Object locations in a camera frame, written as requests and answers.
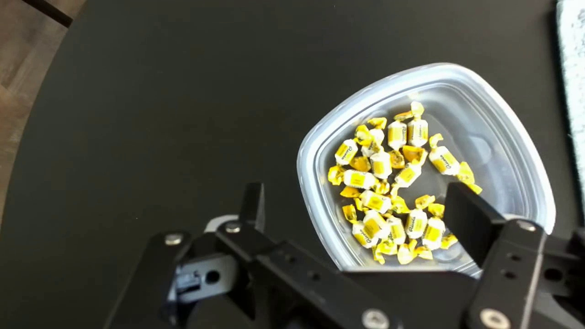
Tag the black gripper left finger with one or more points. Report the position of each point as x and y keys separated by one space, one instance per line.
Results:
x=268 y=279

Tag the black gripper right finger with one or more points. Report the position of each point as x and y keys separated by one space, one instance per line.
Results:
x=506 y=267

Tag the yellow candies pile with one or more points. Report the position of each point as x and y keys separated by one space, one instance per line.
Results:
x=391 y=183

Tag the clear plastic food container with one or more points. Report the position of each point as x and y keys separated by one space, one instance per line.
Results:
x=495 y=120

